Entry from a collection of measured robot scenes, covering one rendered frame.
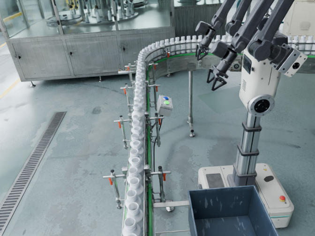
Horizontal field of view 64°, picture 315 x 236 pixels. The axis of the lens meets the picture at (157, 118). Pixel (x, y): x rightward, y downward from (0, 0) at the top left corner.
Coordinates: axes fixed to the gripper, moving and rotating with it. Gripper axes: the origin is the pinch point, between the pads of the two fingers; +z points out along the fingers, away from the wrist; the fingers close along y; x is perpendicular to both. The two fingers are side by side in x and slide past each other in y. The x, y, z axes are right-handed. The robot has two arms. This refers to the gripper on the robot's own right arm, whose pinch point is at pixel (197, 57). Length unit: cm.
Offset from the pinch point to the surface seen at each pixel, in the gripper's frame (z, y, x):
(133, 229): 37, 116, -18
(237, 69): 7, -76, 59
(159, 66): 39, -81, -12
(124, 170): 41, 86, -24
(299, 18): -80, -282, 187
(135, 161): 36, 84, -22
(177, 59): 27, -95, 4
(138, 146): 34, 76, -22
